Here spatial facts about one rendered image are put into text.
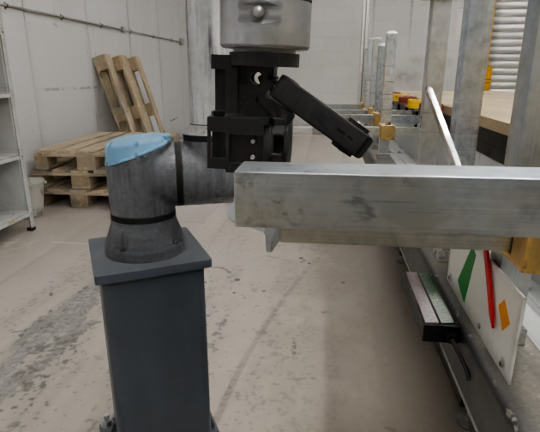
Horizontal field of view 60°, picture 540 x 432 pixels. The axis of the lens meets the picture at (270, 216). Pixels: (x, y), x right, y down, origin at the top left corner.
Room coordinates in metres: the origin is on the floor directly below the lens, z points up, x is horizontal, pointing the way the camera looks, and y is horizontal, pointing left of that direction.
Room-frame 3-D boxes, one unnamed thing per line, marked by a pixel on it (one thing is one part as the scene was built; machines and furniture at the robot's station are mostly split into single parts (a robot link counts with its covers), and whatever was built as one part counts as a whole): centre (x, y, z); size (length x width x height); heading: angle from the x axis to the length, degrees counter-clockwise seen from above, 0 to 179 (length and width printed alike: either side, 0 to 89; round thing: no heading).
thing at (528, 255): (0.48, -0.28, 0.85); 0.13 x 0.06 x 0.05; 173
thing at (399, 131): (1.71, -0.37, 0.81); 0.43 x 0.03 x 0.04; 83
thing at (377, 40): (2.24, -0.48, 0.92); 0.03 x 0.03 x 0.48; 83
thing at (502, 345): (0.54, -0.26, 0.75); 0.26 x 0.01 x 0.10; 173
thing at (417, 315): (0.59, -0.23, 0.68); 0.22 x 0.05 x 0.05; 173
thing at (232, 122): (0.50, 0.02, 0.97); 0.09 x 0.08 x 0.12; 83
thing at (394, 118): (1.96, -0.40, 0.83); 0.43 x 0.03 x 0.04; 83
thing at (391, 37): (1.75, -0.43, 0.91); 0.03 x 0.03 x 0.48; 83
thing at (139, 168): (1.06, 0.29, 0.79); 0.17 x 0.15 x 0.18; 102
